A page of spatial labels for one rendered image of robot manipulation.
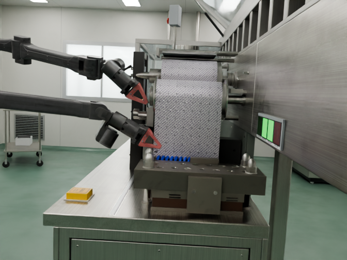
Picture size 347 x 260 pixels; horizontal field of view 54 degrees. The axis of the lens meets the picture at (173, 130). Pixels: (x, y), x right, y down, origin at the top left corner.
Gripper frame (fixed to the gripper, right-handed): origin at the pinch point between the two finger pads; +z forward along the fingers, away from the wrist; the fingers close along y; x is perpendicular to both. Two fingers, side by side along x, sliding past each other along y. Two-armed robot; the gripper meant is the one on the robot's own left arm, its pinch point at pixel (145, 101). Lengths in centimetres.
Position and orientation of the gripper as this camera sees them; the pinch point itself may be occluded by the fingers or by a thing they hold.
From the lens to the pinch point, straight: 127.5
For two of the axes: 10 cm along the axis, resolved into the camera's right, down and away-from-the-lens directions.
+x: 6.9, -7.1, -1.5
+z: 7.2, 6.7, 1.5
